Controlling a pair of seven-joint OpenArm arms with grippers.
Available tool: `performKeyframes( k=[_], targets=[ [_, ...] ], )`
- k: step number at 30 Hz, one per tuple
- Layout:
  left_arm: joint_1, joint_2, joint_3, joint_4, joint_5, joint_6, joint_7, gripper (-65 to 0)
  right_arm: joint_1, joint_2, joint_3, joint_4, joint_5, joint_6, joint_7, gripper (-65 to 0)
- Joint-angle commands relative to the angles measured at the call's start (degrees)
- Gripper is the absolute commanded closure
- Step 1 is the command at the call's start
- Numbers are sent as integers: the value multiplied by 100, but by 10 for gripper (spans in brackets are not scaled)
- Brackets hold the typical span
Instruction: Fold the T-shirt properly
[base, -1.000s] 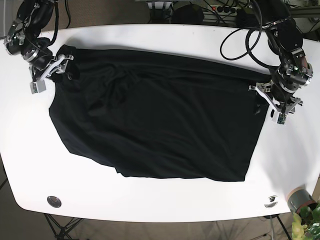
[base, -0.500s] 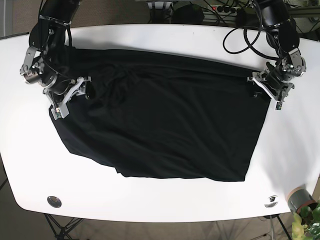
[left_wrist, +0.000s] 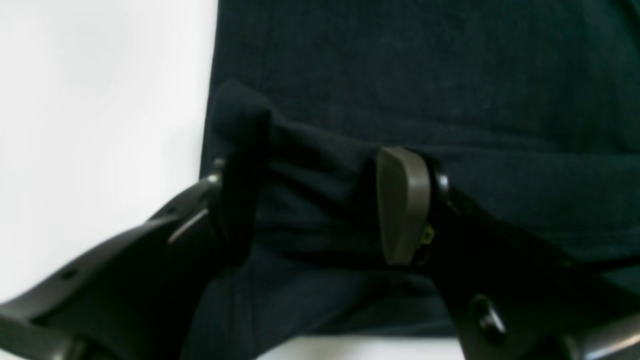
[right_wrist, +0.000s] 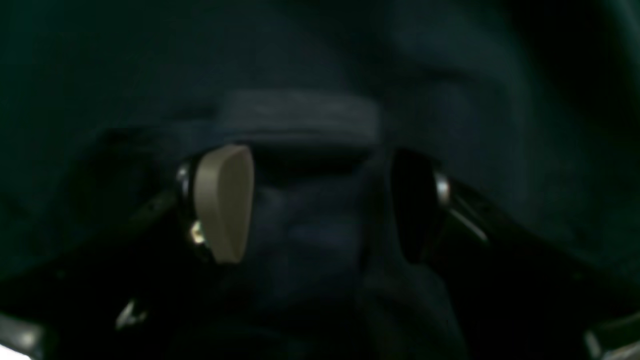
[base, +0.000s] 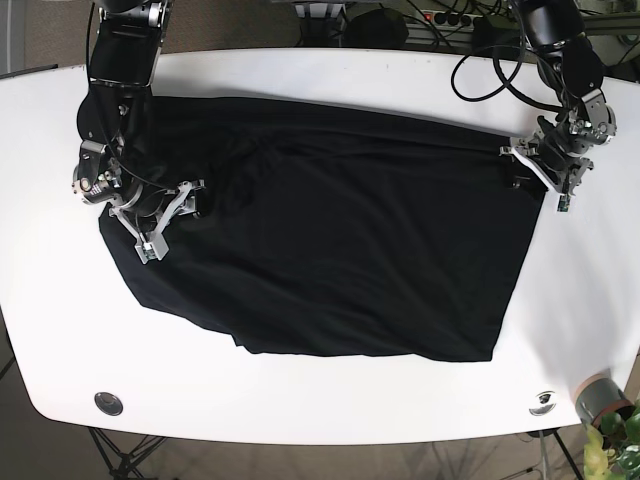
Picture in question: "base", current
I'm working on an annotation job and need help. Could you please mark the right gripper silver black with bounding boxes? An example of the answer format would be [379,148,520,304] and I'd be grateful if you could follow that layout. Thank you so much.
[108,179,210,264]

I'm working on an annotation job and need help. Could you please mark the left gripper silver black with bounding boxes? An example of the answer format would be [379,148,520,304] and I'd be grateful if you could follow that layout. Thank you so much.
[499,129,594,213]

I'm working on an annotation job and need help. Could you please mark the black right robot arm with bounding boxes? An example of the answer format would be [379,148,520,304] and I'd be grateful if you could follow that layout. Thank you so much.
[71,1,205,263]

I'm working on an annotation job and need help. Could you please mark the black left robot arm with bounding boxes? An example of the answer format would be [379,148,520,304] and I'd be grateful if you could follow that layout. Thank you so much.
[501,1,617,213]

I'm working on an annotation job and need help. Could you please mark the left silver table grommet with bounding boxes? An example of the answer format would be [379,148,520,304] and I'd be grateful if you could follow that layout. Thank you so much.
[94,392,124,416]

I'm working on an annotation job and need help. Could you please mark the silver table grommet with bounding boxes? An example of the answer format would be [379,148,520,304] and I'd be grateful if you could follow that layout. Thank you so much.
[528,390,557,417]
[94,392,124,416]

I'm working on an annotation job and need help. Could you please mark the right silver table grommet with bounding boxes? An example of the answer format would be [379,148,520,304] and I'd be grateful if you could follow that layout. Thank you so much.
[528,390,557,417]

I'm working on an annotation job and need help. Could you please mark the grey plant pot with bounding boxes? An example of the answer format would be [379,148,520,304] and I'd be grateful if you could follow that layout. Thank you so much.
[572,374,635,428]

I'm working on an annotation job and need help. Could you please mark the black folding table legs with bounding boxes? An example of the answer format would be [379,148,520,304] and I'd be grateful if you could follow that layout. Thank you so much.
[87,427,167,480]

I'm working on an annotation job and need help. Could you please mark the green potted plant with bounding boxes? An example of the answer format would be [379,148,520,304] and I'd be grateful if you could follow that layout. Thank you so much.
[583,405,639,480]

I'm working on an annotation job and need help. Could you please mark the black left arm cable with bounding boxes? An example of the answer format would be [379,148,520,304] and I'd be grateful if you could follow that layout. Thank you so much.
[450,0,566,114]

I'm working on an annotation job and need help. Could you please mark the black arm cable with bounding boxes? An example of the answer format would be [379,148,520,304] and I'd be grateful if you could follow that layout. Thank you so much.
[84,0,171,191]
[450,0,566,114]

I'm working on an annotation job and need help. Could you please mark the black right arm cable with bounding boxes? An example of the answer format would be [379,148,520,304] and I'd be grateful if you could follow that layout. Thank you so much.
[84,0,171,191]

